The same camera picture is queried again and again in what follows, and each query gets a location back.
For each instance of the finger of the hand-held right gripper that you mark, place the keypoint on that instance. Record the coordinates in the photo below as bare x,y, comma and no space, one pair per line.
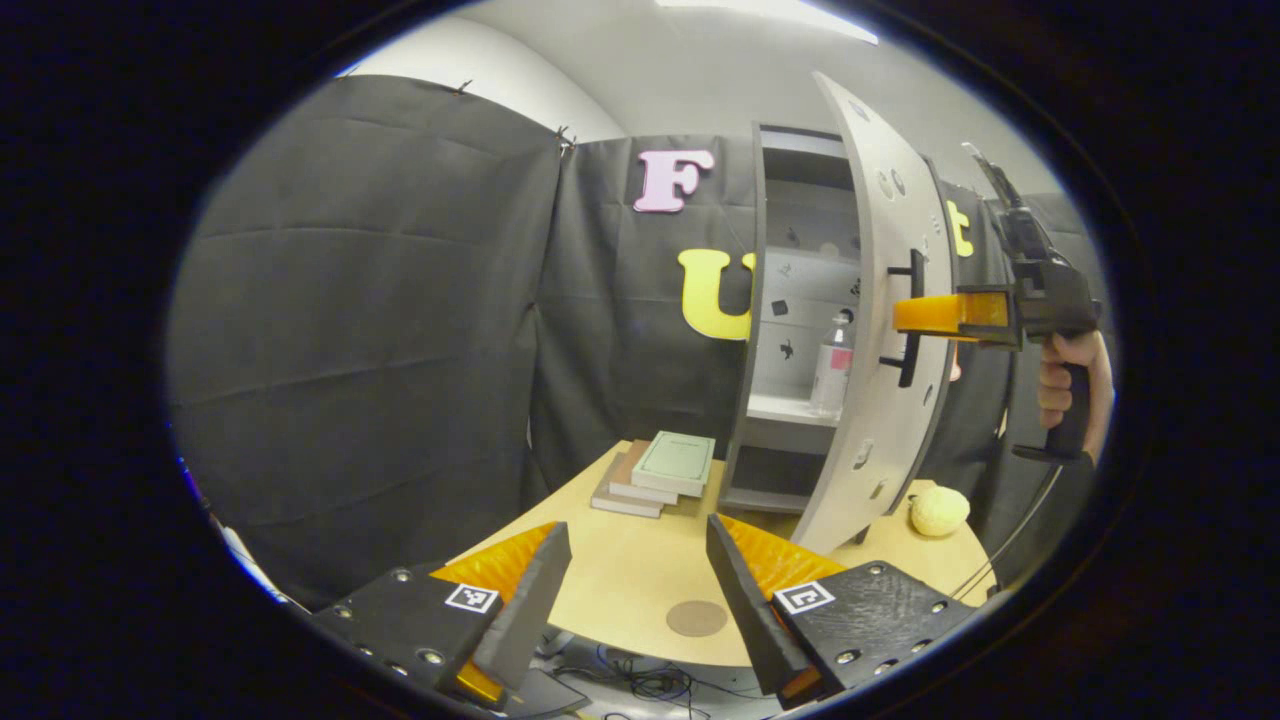
945,315

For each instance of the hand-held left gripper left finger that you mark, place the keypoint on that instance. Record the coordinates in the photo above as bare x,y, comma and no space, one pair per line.
530,620

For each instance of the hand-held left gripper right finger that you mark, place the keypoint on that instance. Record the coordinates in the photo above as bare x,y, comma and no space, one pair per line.
750,620

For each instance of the brown round coaster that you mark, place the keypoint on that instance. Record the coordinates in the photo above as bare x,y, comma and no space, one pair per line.
697,618

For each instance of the clear bottle with pink label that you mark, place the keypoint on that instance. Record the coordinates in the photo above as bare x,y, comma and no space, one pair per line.
830,385

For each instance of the grey cabinet door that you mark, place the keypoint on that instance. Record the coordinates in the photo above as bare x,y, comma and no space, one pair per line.
850,510

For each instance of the dark grey cabinet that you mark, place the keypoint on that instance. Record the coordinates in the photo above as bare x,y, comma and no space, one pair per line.
742,400

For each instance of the grey book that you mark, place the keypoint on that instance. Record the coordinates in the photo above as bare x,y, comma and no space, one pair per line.
615,500

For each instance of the green notebook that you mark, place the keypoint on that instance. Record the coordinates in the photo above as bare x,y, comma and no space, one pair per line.
675,462

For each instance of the brown book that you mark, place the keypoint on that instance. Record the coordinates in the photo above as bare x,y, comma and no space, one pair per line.
625,470

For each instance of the yellow round bread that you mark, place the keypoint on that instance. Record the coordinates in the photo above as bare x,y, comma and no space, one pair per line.
938,512

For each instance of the black backdrop cloth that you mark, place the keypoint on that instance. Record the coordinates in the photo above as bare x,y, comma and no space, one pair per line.
360,350

